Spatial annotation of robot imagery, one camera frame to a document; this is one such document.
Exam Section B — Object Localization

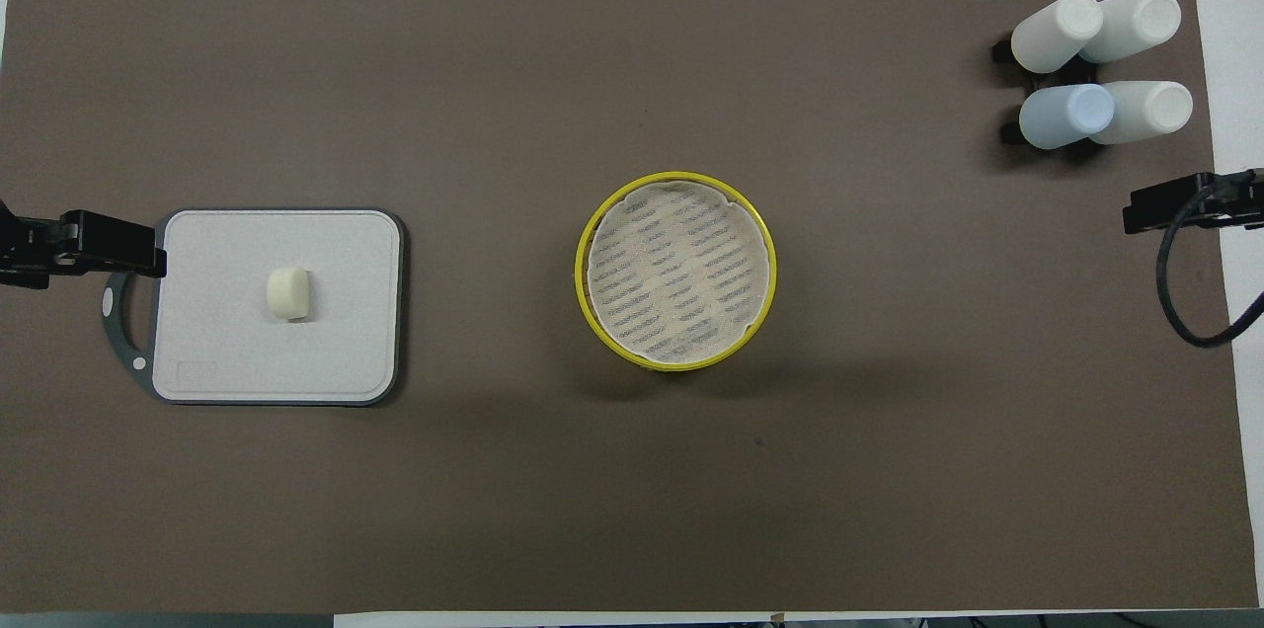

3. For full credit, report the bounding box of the perforated steamer liner paper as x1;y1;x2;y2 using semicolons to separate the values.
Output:
588;181;771;363

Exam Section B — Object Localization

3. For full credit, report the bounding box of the brown table mat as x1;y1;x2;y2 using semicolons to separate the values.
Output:
0;0;1260;615

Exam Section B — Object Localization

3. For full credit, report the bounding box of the white grey-rimmed cutting board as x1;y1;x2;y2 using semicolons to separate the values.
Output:
99;207;406;408

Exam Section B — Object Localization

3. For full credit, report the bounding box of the yellow bamboo steamer basket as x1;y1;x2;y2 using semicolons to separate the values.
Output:
575;171;778;373

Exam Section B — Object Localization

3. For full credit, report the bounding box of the white plastic cup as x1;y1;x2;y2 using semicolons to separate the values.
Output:
1010;0;1105;74
1078;0;1183;64
1089;81;1194;146

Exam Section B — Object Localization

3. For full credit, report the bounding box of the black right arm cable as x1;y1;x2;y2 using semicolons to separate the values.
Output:
1157;176;1264;349

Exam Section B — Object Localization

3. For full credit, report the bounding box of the black cup rack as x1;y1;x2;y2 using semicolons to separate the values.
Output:
991;34;1102;147

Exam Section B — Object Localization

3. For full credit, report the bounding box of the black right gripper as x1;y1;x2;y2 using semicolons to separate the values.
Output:
1123;169;1264;236

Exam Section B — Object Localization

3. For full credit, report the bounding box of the light blue plastic cup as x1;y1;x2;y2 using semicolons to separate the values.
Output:
1018;83;1117;151

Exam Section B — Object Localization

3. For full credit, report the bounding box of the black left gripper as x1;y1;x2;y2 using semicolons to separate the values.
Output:
0;198;168;290

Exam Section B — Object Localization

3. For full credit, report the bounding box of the white steamed bun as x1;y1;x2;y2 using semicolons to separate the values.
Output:
267;266;313;322

